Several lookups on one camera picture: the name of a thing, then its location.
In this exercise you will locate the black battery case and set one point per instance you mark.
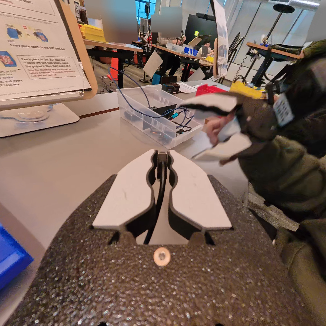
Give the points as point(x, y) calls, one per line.
point(169, 88)

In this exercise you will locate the white tilted panel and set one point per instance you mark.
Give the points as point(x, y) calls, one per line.
point(152, 63)

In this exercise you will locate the another person's forearm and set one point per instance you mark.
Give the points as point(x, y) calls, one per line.
point(314, 48)

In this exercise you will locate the red plastic bin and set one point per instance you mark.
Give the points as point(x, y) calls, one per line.
point(208, 90)

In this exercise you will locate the white board stand base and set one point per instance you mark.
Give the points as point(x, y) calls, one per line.
point(58, 119)

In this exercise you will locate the black wedge-shaped device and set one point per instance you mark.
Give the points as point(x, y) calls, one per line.
point(165, 110)

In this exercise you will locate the clear plastic box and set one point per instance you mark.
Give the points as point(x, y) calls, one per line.
point(132, 112)

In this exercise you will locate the yellow plastic bin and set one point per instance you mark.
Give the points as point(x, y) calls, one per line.
point(244, 89)

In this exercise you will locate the black floor lamp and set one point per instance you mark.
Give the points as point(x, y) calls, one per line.
point(282, 9)

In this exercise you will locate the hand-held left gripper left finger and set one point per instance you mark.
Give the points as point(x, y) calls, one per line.
point(119, 193)

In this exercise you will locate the black monitor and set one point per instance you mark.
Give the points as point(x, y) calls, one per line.
point(197, 26)

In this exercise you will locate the grey desk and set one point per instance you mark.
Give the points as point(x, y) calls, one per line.
point(63, 165)

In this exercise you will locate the person's right hand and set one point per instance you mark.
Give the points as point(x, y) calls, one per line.
point(216, 127)

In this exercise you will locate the person's green jacket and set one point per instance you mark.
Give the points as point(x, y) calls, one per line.
point(305, 267)

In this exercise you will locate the blue plastic bin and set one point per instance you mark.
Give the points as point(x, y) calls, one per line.
point(10, 257)

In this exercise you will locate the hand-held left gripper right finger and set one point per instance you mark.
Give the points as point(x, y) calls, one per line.
point(198, 196)

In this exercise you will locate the person's right forearm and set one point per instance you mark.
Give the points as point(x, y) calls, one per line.
point(280, 173)

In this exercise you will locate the white paper sheet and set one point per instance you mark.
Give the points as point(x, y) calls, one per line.
point(188, 88)

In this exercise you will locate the instruction sheet board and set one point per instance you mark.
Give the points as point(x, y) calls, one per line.
point(221, 38)
point(38, 51)

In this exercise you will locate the wooden table black legs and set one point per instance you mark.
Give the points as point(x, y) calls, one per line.
point(114, 46)
point(178, 54)
point(275, 51)

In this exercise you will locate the orange traffic cone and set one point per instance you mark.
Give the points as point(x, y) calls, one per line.
point(115, 68)

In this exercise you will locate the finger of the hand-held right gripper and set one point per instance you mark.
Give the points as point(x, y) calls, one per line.
point(216, 103)
point(234, 147)

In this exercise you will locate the stack of yellow bins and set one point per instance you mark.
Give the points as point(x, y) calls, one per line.
point(93, 33)

